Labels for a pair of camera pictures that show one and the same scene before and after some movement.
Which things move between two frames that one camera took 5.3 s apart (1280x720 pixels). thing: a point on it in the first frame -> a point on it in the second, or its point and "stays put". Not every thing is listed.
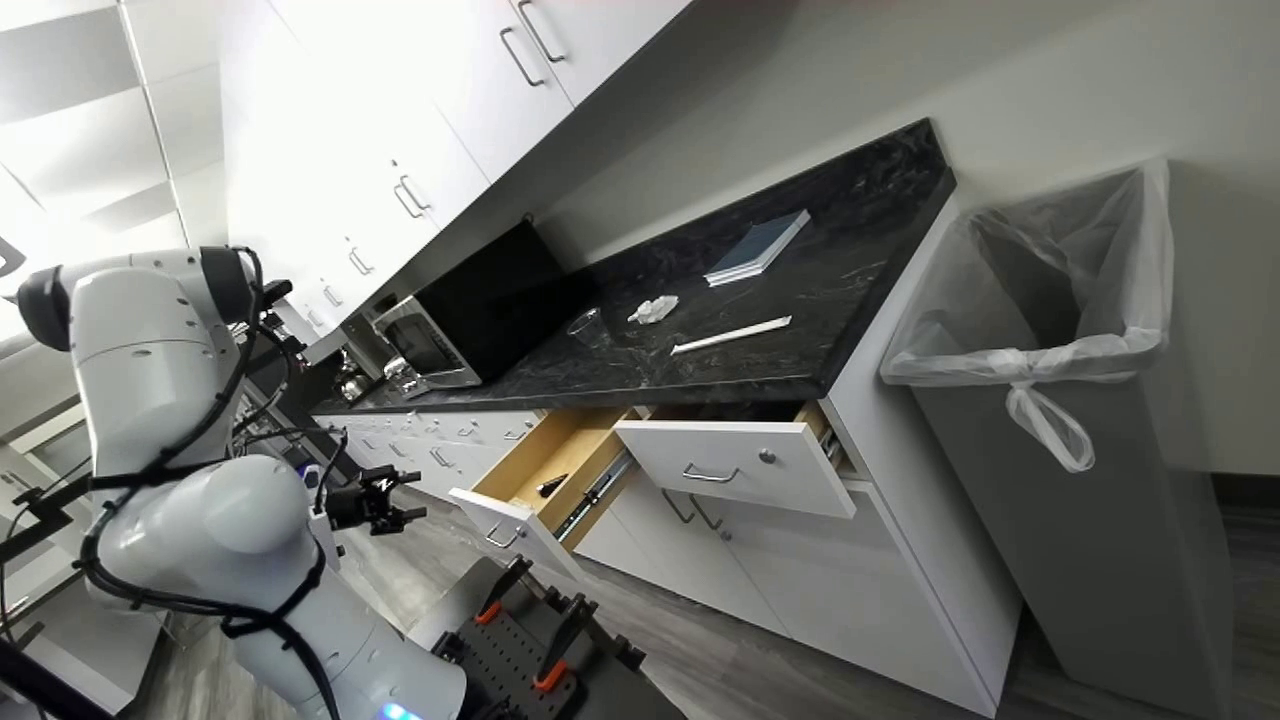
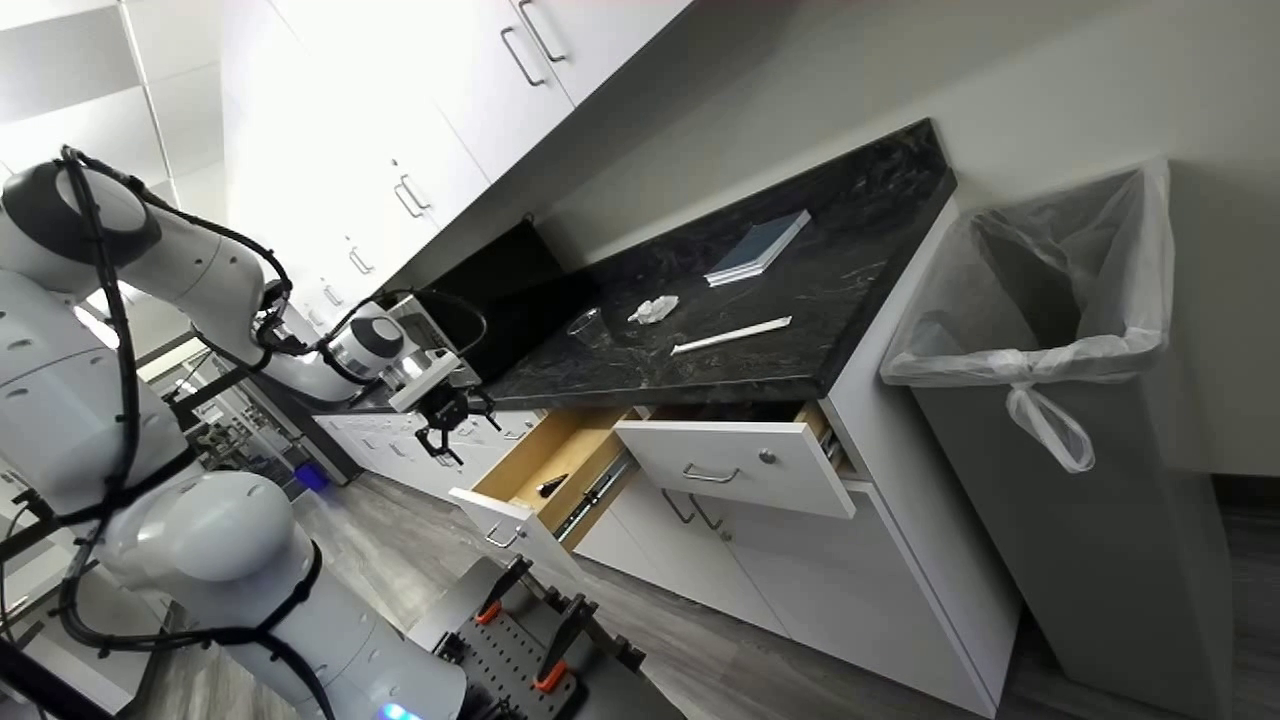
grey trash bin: [1109, 568] stays put
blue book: [759, 255] stays put
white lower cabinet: [862, 519] stays put
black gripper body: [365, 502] -> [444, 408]
